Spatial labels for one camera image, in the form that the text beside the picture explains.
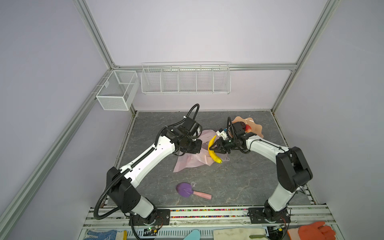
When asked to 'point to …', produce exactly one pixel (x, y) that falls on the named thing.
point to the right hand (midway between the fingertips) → (211, 151)
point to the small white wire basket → (117, 90)
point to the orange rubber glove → (316, 231)
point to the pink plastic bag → (192, 160)
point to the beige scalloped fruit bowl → (255, 127)
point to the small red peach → (248, 128)
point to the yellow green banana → (211, 152)
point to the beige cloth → (238, 233)
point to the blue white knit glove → (110, 235)
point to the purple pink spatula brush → (185, 189)
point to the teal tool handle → (194, 234)
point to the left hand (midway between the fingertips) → (199, 152)
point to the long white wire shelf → (186, 78)
